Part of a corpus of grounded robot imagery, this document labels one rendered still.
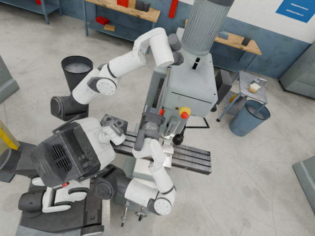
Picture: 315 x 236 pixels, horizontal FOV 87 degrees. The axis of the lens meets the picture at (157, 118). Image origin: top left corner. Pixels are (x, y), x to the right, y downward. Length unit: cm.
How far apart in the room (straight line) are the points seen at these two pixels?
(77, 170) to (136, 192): 29
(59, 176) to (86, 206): 102
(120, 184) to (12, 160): 54
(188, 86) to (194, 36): 37
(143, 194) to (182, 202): 176
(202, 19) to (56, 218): 186
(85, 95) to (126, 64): 25
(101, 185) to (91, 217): 91
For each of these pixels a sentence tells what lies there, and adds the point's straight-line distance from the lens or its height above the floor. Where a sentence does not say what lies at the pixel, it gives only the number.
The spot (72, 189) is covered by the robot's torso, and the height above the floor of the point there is 106.
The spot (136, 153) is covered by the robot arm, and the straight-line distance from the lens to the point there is 77.
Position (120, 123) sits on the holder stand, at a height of 115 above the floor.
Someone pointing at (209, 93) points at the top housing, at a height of 189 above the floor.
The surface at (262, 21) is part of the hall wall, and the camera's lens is 565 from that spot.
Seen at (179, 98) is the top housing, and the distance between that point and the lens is 84.
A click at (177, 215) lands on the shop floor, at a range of 254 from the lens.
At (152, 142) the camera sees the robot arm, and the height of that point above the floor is 176.
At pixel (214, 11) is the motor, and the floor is 214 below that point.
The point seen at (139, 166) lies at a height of 88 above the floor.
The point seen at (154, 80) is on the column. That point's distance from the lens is 152.
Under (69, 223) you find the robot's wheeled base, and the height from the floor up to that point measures 57.
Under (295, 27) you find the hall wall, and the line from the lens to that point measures 604.
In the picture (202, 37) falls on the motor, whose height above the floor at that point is 200.
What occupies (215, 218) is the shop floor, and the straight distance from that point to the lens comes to 275.
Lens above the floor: 236
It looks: 48 degrees down
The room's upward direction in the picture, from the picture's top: 20 degrees clockwise
